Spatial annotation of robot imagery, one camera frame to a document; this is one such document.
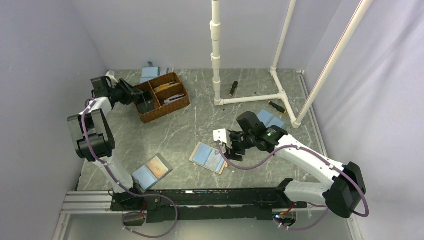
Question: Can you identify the brown wicker divided basket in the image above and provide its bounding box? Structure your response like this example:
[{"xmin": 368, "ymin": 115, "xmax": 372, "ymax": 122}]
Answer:
[{"xmin": 134, "ymin": 72, "xmax": 190, "ymax": 124}]

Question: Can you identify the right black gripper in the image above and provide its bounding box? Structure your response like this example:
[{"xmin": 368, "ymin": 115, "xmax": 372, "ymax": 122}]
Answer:
[{"xmin": 224, "ymin": 131, "xmax": 256, "ymax": 162}]

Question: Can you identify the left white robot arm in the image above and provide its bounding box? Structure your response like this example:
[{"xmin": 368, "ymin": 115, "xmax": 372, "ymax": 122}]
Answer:
[{"xmin": 67, "ymin": 75, "xmax": 144, "ymax": 210}]

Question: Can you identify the blue card holder at back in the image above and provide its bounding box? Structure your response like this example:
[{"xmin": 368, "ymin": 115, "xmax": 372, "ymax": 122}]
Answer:
[{"xmin": 139, "ymin": 61, "xmax": 175, "ymax": 84}]

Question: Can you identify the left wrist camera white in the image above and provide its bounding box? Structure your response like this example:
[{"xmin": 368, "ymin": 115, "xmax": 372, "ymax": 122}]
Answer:
[{"xmin": 105, "ymin": 70, "xmax": 119, "ymax": 87}]

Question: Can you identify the blue orange card holder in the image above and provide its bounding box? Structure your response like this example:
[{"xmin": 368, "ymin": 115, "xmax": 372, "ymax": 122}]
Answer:
[{"xmin": 132, "ymin": 153, "xmax": 173, "ymax": 193}]

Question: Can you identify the blue open card holder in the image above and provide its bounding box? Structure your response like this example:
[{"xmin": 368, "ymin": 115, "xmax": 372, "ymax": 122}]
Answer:
[{"xmin": 257, "ymin": 109, "xmax": 285, "ymax": 128}]

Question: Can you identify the black credit card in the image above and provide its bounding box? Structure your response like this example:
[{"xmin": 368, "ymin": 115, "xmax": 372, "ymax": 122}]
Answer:
[{"xmin": 135, "ymin": 92, "xmax": 156, "ymax": 114}]

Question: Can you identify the black orange screwdriver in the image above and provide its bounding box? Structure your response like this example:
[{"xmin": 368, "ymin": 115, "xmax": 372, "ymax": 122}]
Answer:
[{"xmin": 228, "ymin": 81, "xmax": 239, "ymax": 98}]

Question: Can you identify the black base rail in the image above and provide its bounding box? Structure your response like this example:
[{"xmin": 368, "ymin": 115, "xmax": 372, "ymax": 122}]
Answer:
[{"xmin": 108, "ymin": 187, "xmax": 307, "ymax": 223}]

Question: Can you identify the gold credit card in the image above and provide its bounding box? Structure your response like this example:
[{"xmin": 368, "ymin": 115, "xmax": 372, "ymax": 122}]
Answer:
[{"xmin": 154, "ymin": 81, "xmax": 178, "ymax": 93}]

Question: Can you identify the silver grey vip card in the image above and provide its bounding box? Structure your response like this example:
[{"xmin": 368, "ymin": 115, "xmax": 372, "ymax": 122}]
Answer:
[{"xmin": 164, "ymin": 94, "xmax": 185, "ymax": 105}]

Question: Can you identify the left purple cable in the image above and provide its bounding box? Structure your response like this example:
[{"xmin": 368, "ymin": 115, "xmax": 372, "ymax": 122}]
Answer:
[{"xmin": 81, "ymin": 97, "xmax": 180, "ymax": 240}]

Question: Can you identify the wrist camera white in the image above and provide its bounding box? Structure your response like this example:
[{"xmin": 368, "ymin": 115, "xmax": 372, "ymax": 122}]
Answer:
[
  {"xmin": 213, "ymin": 128, "xmax": 233, "ymax": 149},
  {"xmin": 105, "ymin": 70, "xmax": 119, "ymax": 87}
]

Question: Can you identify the white pvc pipe frame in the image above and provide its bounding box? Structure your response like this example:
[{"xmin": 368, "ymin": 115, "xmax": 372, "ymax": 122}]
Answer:
[{"xmin": 198, "ymin": 0, "xmax": 372, "ymax": 128}]

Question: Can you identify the tan blue card holder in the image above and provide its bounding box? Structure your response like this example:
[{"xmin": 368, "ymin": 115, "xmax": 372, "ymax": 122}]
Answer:
[{"xmin": 189, "ymin": 142, "xmax": 228, "ymax": 175}]

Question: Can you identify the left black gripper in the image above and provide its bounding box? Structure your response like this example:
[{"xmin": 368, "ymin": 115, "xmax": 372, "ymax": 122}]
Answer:
[{"xmin": 109, "ymin": 78, "xmax": 144, "ymax": 106}]

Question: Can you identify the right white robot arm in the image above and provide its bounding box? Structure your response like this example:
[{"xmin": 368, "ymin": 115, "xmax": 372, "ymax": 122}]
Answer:
[{"xmin": 213, "ymin": 111, "xmax": 370, "ymax": 219}]

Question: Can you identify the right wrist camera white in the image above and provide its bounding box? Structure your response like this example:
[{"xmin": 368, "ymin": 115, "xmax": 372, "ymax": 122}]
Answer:
[{"xmin": 213, "ymin": 128, "xmax": 233, "ymax": 149}]

